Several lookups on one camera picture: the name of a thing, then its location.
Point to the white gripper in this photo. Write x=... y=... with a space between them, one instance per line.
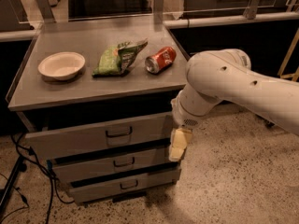
x=184 y=118

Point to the grey top drawer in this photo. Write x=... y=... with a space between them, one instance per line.
x=87 y=138

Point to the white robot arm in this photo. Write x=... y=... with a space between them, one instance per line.
x=215 y=76

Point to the grey middle drawer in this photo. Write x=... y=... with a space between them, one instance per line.
x=113 y=164

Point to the grey drawer cabinet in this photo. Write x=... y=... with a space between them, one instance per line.
x=46 y=104

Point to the red soda can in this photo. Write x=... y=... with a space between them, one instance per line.
x=159 y=61

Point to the green chip bag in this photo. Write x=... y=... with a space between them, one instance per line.
x=116 y=59

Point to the white paper bowl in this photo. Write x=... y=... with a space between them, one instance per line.
x=62 y=65

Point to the black tripod leg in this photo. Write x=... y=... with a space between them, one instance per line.
x=5 y=192

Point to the white horizontal rail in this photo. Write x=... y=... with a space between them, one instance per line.
x=189 y=23

